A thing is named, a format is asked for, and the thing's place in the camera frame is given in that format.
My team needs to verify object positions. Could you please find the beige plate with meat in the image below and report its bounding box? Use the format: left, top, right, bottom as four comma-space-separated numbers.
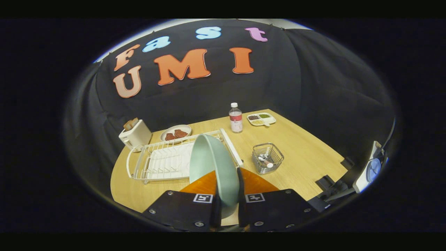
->
160, 124, 192, 143

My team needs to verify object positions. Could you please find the black backdrop cloth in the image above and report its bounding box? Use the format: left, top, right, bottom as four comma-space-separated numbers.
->
64, 19, 398, 196

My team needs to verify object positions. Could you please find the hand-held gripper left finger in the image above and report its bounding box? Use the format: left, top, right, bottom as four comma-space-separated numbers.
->
142, 170, 222, 232

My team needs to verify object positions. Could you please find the pale green plate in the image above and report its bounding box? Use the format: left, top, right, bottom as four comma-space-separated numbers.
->
189, 134, 240, 219

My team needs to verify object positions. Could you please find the white divided spice dish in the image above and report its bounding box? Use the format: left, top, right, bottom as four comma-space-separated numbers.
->
247, 112, 277, 127

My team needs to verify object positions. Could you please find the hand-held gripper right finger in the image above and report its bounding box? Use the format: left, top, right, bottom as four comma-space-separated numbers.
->
237, 167, 319, 232

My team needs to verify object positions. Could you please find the clear water bottle red label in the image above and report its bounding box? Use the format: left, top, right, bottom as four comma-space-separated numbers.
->
229, 102, 243, 133

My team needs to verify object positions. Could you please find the metal wire basket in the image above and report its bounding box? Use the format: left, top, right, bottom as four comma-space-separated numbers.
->
252, 143, 285, 175

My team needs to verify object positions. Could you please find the white toaster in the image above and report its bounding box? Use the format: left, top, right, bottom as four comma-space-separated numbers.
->
118, 119, 153, 153

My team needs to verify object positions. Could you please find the white wire dish rack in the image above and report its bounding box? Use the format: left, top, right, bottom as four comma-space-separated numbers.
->
126, 128, 244, 184

